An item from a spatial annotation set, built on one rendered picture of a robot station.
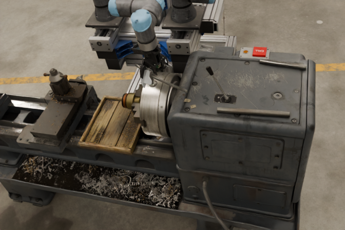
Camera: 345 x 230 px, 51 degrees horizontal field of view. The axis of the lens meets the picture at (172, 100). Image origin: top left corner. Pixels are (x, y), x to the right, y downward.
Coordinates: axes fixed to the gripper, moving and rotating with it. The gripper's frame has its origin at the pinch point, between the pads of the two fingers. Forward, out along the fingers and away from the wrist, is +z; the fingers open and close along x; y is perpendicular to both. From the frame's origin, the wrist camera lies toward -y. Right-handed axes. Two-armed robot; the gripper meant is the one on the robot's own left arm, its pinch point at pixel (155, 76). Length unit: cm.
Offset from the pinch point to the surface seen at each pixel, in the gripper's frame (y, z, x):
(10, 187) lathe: -102, 111, -86
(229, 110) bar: 36.7, 1.6, 5.9
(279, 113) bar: 52, 2, 16
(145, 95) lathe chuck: -2.1, 8.3, -6.6
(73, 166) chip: -50, 75, -46
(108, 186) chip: -17, 68, -41
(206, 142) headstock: 30.7, 19.0, -4.0
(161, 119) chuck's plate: 9.0, 15.0, -8.7
